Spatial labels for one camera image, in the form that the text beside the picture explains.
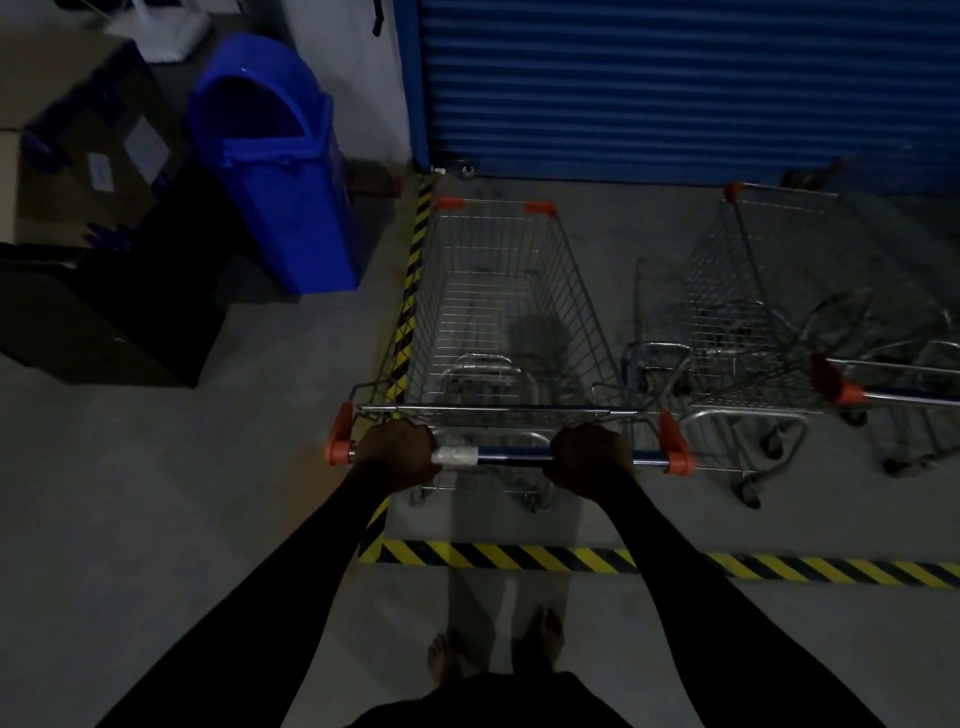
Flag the person's left hand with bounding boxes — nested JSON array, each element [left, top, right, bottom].
[[350, 419, 444, 496]]

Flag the person's right hand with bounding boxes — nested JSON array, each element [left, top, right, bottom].
[[541, 422, 639, 504]]

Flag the person's left forearm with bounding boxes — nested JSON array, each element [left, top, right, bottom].
[[97, 464, 399, 728]]

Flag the person's right forearm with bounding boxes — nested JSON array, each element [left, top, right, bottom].
[[592, 472, 890, 728]]

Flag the person's right foot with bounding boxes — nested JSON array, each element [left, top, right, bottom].
[[517, 605, 565, 669]]

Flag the person's foot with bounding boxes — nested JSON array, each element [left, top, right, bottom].
[[427, 632, 470, 684], [517, 605, 565, 669]]

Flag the person's left foot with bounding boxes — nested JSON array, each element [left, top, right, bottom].
[[427, 632, 470, 684]]

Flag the person's dark clothing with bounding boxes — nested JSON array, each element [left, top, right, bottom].
[[352, 671, 631, 728]]

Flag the blue plastic trash bin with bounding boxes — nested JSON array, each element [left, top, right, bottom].
[[185, 31, 360, 296]]

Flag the large black box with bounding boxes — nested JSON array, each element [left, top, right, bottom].
[[0, 161, 249, 390]]

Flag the blue roller shutter door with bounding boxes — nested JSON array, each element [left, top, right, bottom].
[[393, 0, 960, 198]]

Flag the flattened brown cardboard boxes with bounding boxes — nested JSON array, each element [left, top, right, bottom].
[[0, 33, 189, 249]]

